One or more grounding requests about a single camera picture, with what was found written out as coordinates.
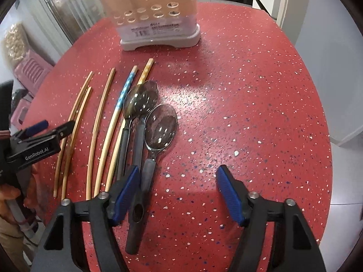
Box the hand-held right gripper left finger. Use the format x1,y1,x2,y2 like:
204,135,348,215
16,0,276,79
31,165,142,272

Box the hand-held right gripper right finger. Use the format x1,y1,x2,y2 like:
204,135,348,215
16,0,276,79
216,164,326,272

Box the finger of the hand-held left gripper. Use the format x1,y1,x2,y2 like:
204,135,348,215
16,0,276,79
42,120,76,146
17,120,49,142

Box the plain bamboo chopstick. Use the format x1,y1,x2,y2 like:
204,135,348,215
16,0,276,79
61,87,93,199
86,68,116,199
53,71,94,197

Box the metal spoon black handle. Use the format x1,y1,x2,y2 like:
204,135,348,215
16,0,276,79
132,80,159,173
115,84,148,182
125,104,178,255

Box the blue flower pattern chopstick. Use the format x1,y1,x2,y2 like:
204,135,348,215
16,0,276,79
94,66,139,196

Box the orange pattern chopstick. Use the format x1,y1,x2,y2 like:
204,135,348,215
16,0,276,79
104,58,155,192

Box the beige utensil holder grey base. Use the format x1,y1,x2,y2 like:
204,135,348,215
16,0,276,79
99,0,201,52

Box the person's left hand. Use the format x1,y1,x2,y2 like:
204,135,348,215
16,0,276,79
0,164,40,224

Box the pink plastic stool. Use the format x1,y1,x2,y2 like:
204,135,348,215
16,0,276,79
10,49,55,125

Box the bag of beige balls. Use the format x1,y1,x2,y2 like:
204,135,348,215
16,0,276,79
3,23,29,66

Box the person's beige trousers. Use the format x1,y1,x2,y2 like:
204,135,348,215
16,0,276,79
0,218,32,265

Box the glass door cabinet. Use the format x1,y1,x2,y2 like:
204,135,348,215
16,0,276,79
31,0,106,46

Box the white door frame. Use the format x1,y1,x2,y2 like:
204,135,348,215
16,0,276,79
252,0,309,47

